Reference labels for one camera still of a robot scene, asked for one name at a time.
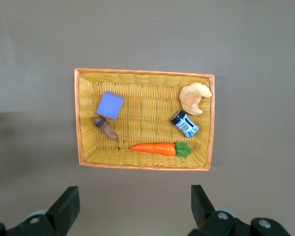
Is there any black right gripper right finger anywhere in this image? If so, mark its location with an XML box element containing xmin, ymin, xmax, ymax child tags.
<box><xmin>189</xmin><ymin>184</ymin><xmax>251</xmax><ymax>236</ymax></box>

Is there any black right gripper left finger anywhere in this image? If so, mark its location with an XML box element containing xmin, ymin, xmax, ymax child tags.
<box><xmin>4</xmin><ymin>186</ymin><xmax>81</xmax><ymax>236</ymax></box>

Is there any orange toy carrot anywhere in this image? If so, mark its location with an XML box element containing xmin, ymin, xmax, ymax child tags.
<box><xmin>130</xmin><ymin>141</ymin><xmax>193</xmax><ymax>158</ymax></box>

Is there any small blue labelled jar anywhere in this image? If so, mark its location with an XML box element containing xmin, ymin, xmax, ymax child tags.
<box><xmin>171</xmin><ymin>110</ymin><xmax>200</xmax><ymax>139</ymax></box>

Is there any brown toy root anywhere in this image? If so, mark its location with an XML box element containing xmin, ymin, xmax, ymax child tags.
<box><xmin>91</xmin><ymin>116</ymin><xmax>120</xmax><ymax>150</ymax></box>

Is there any toy croissant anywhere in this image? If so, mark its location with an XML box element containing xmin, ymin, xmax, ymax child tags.
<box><xmin>179</xmin><ymin>82</ymin><xmax>213</xmax><ymax>116</ymax></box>

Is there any yellow woven tray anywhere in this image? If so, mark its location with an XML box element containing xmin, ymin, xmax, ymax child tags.
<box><xmin>74</xmin><ymin>68</ymin><xmax>216</xmax><ymax>172</ymax></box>

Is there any purple foam block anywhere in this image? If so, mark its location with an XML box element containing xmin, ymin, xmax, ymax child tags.
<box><xmin>96</xmin><ymin>90</ymin><xmax>125</xmax><ymax>120</ymax></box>

